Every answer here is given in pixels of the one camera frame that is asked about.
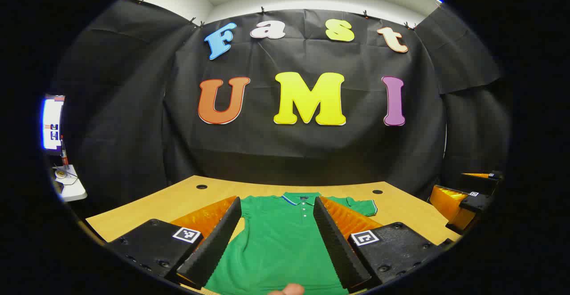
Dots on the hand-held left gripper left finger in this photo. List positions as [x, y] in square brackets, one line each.
[214, 246]

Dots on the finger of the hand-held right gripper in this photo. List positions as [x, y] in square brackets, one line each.
[449, 203]
[481, 181]

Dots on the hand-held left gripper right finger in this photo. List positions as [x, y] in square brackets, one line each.
[338, 246]

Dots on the green T-shirt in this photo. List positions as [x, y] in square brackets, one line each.
[278, 246]

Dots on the white side shelf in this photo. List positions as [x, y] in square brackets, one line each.
[73, 190]

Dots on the black backdrop cloth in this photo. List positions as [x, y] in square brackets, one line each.
[133, 108]

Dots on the computer monitor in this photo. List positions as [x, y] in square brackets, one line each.
[51, 123]

